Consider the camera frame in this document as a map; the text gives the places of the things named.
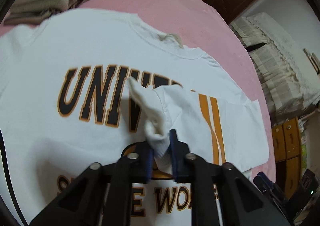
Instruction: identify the white printed t-shirt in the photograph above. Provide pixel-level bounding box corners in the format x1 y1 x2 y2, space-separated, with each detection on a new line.
1 9 269 225

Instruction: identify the wooden drawer cabinet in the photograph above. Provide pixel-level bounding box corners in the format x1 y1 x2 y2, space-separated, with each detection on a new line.
272 118 301 199

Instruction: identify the beige lace-covered furniture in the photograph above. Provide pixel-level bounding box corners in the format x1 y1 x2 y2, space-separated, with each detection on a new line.
229 12 319 124

